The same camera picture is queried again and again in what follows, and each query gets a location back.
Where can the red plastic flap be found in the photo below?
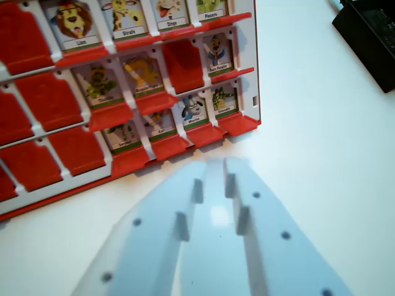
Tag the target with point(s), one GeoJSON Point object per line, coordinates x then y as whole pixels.
{"type": "Point", "coordinates": [183, 66]}

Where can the red and white game board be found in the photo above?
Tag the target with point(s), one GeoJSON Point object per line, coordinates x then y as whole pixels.
{"type": "Point", "coordinates": [46, 101]}

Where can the black box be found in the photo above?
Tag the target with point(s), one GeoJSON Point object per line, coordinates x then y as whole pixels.
{"type": "Point", "coordinates": [370, 40]}

